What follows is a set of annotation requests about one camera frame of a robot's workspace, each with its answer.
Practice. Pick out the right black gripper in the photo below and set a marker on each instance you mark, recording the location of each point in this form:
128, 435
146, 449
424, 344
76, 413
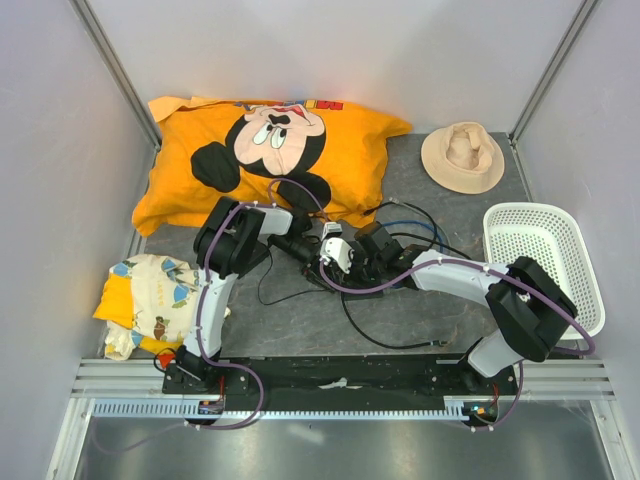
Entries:
358, 255

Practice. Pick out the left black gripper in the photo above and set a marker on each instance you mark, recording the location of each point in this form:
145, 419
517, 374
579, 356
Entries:
311, 267

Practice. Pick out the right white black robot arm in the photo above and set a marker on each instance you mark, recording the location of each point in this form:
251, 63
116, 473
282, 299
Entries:
531, 312

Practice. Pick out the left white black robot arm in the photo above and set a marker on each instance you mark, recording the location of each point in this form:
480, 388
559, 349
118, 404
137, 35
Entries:
235, 238

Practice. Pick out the orange Mickey Mouse pillow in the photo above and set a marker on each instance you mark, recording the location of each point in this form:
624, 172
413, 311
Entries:
324, 158

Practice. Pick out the beige bucket hat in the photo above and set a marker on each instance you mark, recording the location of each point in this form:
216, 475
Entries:
463, 158

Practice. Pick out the patterned cream yellow cloth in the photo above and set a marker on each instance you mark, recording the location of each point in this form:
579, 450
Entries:
156, 302

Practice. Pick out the white perforated plastic basket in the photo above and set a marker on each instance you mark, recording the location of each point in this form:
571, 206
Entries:
552, 237

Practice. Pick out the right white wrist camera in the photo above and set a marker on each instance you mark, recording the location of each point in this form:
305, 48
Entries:
337, 251

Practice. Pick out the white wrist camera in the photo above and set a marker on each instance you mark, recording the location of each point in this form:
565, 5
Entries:
331, 230
337, 251

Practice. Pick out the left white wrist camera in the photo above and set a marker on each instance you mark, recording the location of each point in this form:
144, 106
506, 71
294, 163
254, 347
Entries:
331, 230

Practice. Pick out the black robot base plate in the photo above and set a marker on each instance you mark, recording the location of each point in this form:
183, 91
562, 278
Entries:
399, 380

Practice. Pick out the grey slotted cable duct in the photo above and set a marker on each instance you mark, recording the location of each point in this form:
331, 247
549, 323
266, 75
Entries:
451, 410

